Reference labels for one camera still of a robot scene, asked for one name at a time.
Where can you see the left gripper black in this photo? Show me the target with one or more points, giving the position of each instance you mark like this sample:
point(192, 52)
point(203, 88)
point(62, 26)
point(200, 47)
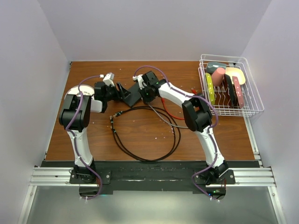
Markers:
point(119, 95)

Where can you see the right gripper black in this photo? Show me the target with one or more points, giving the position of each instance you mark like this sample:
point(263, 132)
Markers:
point(146, 100)

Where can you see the black network switch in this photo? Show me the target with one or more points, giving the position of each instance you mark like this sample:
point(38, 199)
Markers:
point(132, 95)

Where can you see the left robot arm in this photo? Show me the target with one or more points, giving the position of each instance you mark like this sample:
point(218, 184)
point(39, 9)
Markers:
point(79, 102)

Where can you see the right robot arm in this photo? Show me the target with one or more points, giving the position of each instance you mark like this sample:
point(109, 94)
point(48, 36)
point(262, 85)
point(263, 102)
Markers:
point(197, 117)

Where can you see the white patterned plate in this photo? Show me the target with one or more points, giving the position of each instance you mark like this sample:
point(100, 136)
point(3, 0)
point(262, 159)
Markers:
point(85, 89)

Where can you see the yellow-green plate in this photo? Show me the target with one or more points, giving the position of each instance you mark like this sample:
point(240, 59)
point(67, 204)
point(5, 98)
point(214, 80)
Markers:
point(210, 88)

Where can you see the dark teal bowl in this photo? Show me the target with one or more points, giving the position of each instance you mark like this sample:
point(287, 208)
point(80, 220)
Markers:
point(213, 66)

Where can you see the pink cup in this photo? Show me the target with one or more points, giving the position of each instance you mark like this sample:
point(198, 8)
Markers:
point(218, 76)

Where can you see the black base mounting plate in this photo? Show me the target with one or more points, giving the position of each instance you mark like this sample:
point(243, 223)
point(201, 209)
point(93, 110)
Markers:
point(111, 176)

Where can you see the cream square plate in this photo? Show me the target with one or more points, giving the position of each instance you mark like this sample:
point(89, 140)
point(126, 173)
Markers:
point(236, 72)

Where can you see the red dotted plate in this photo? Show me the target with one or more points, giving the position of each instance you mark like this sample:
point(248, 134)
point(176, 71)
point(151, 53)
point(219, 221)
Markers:
point(238, 92)

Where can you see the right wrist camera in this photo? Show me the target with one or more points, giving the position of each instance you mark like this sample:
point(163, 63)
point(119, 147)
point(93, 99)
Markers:
point(139, 80)

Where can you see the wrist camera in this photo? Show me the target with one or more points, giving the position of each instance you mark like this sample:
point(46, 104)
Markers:
point(139, 80)
point(107, 79)

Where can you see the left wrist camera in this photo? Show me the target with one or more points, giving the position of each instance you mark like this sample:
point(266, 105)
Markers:
point(107, 79)

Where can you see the white wire dish rack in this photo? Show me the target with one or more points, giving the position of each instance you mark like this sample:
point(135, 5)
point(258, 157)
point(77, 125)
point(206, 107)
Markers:
point(252, 100)

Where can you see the aluminium frame rail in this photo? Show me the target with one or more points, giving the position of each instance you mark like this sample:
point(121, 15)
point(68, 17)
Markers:
point(253, 199)

